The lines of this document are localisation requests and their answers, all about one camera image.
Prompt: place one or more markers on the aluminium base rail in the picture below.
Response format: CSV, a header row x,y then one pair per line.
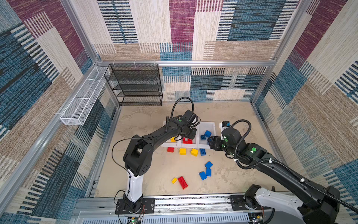
x,y
177,209

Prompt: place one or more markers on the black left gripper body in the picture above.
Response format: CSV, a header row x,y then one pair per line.
x,y
191,134

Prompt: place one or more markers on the white wire mesh basket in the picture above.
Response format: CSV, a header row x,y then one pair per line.
x,y
81,105

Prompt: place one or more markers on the blue two-stud lego brick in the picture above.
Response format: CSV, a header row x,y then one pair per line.
x,y
202,152

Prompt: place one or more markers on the white right plastic bin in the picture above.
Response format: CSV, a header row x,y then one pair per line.
x,y
204,131

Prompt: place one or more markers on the long red lego brick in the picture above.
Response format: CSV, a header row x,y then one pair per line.
x,y
187,141
182,182

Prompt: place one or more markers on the black wire shelf rack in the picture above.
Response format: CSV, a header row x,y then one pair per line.
x,y
135,84

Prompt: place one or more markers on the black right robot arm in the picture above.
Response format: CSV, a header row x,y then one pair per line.
x,y
311,202

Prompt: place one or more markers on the white middle plastic bin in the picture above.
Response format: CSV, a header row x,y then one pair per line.
x,y
184,131

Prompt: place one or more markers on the white plastic bin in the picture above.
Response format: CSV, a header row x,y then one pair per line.
x,y
170,130
204,131
184,131

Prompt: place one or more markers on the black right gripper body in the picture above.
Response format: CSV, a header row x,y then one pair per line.
x,y
212,141

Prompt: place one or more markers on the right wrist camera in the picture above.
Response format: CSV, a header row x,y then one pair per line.
x,y
225,124

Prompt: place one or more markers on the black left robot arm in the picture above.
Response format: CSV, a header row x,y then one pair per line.
x,y
139,154

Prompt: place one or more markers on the white left plastic bin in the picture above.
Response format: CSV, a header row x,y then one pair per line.
x,y
170,130

